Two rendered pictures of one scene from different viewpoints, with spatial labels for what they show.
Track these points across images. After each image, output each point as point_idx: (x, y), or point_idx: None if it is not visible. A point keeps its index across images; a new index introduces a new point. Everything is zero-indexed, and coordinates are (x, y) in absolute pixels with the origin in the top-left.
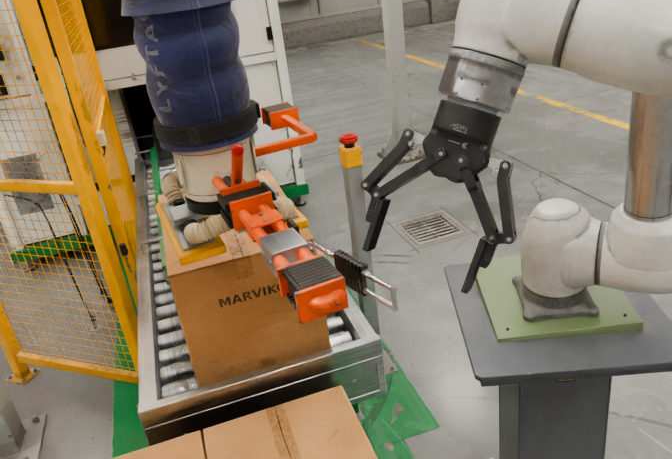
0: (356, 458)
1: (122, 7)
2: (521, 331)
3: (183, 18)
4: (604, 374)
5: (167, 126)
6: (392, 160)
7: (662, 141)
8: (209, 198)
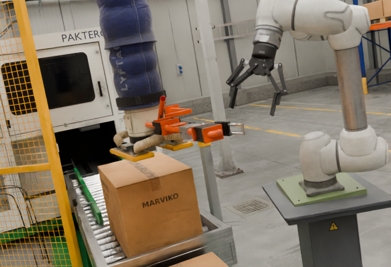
0: None
1: (106, 45)
2: (306, 200)
3: (135, 46)
4: (350, 213)
5: (124, 98)
6: (237, 70)
7: (353, 89)
8: (144, 134)
